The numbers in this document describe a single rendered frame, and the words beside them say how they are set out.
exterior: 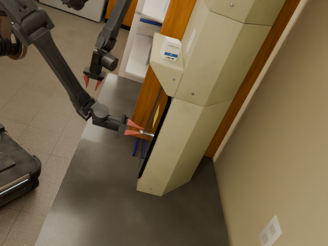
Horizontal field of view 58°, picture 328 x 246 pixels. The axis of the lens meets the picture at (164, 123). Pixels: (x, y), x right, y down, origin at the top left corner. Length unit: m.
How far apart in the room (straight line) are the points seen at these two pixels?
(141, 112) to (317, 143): 0.82
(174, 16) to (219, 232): 0.91
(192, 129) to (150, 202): 0.38
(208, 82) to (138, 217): 0.58
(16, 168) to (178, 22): 1.51
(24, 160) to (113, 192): 1.18
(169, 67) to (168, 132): 0.25
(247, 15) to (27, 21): 0.65
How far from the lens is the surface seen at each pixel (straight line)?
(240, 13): 0.93
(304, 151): 1.04
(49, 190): 2.46
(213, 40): 0.94
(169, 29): 1.31
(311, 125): 1.06
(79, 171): 1.30
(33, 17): 1.01
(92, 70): 1.48
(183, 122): 1.06
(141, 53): 2.43
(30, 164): 2.30
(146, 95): 1.43
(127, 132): 1.17
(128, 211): 1.21
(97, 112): 1.11
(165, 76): 0.97
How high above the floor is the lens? 1.86
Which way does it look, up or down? 32 degrees down
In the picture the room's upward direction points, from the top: 22 degrees clockwise
